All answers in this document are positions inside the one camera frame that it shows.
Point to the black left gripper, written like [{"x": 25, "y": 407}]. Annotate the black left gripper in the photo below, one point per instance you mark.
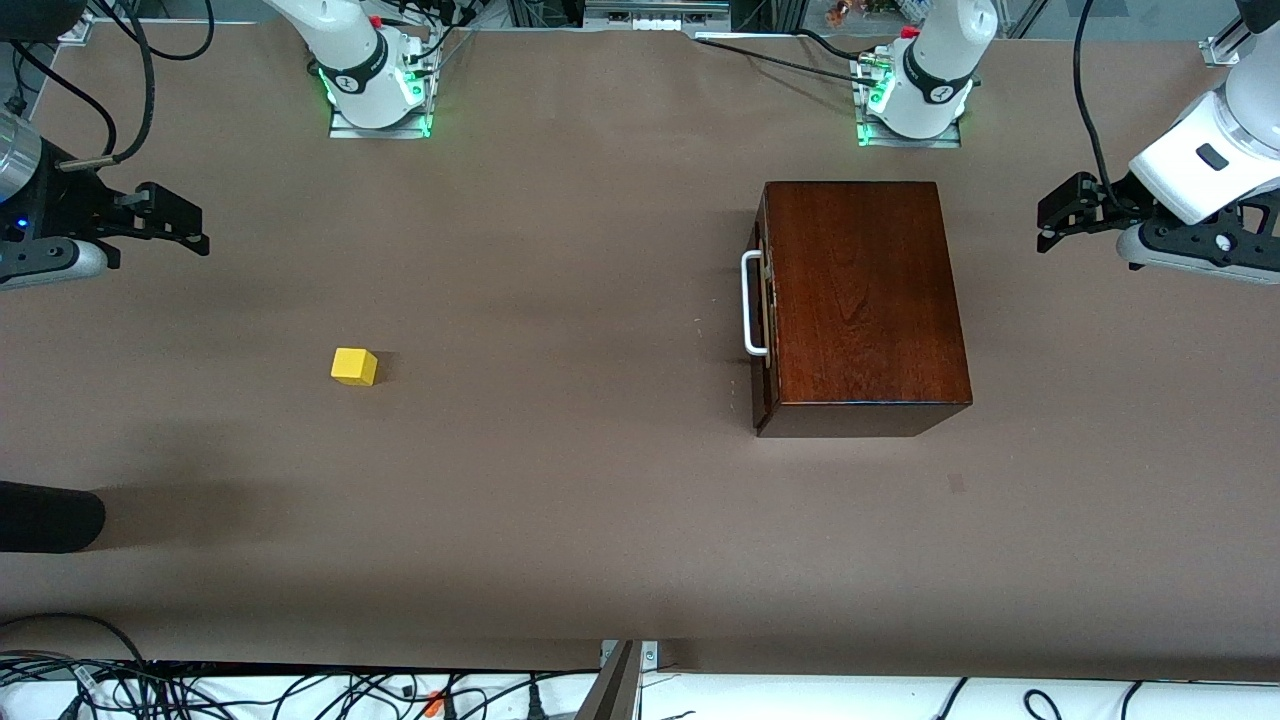
[{"x": 1118, "y": 199}]

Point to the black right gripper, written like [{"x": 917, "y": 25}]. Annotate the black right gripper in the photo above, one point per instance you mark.
[{"x": 62, "y": 205}]

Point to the yellow block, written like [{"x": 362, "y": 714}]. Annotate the yellow block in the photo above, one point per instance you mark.
[{"x": 354, "y": 366}]

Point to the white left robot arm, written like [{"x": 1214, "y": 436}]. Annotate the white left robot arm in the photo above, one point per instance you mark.
[{"x": 1250, "y": 120}]

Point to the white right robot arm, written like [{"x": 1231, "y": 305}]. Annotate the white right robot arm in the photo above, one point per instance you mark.
[{"x": 335, "y": 25}]

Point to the dark brown wooden cabinet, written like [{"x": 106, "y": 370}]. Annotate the dark brown wooden cabinet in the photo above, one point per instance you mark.
[{"x": 860, "y": 300}]

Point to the copper fittings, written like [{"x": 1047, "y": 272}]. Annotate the copper fittings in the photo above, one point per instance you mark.
[{"x": 845, "y": 12}]

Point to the black ribbed cylinder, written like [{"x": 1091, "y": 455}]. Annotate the black ribbed cylinder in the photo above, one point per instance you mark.
[{"x": 50, "y": 515}]

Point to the white power strip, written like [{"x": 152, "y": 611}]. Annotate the white power strip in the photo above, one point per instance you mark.
[{"x": 655, "y": 22}]

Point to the dark diagonal strut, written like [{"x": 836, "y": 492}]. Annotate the dark diagonal strut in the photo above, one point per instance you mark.
[{"x": 612, "y": 695}]

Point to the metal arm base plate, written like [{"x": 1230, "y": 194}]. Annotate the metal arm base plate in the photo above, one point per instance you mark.
[
  {"x": 345, "y": 130},
  {"x": 945, "y": 141}
]

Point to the aluminium frame profile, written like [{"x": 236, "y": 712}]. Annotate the aluminium frame profile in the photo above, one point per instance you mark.
[
  {"x": 78, "y": 30},
  {"x": 1225, "y": 50}
]

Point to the small aluminium bracket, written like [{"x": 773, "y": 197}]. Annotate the small aluminium bracket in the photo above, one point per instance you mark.
[{"x": 650, "y": 655}]

